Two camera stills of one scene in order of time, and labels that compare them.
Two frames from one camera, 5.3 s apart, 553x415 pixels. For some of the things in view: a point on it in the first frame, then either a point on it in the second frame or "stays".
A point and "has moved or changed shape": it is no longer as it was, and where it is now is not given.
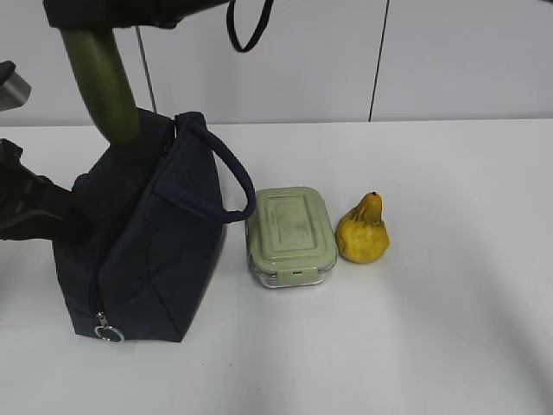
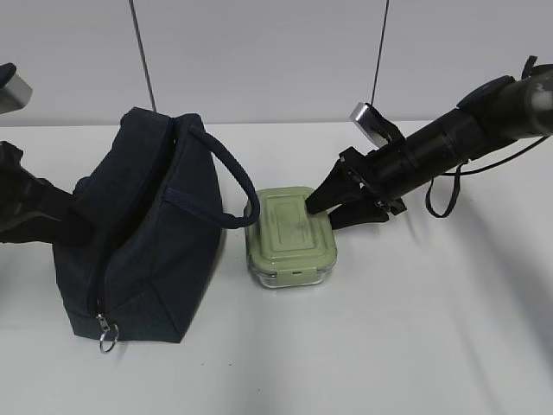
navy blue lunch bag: [144, 230] stays
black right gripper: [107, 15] → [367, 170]
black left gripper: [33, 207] stays
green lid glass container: [290, 240] stays
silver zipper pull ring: [101, 317] has moved or changed shape
